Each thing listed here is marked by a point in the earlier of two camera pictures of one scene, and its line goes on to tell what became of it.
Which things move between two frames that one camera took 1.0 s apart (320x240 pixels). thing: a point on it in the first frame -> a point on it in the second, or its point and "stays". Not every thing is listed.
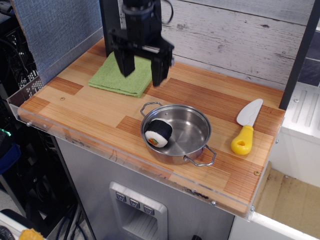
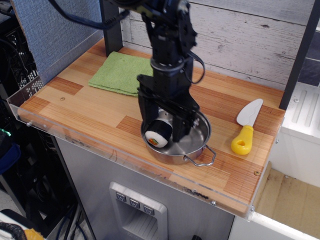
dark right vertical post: (296, 67) stays
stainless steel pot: (191, 134) stays
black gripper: (143, 27) -> (172, 88)
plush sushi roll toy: (158, 131) stays
